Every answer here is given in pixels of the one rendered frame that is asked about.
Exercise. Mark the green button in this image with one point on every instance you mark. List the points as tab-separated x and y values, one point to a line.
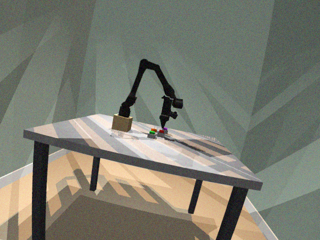
151	135

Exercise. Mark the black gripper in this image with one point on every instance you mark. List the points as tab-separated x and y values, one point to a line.
164	117

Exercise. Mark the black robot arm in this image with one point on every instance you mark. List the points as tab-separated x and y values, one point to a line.
124	110

